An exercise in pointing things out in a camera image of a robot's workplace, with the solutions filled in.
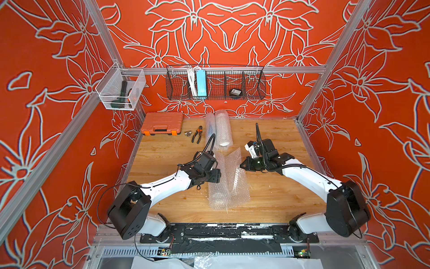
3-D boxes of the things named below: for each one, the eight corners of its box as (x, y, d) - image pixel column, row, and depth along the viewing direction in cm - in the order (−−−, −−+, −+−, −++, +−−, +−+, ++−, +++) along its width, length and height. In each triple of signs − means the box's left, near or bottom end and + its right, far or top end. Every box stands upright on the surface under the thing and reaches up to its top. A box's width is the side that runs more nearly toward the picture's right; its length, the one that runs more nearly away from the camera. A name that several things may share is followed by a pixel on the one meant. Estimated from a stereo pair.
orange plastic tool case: (141, 136, 112) (139, 130, 108) (148, 117, 124) (146, 112, 119) (180, 135, 112) (178, 130, 108) (183, 117, 123) (182, 112, 119)
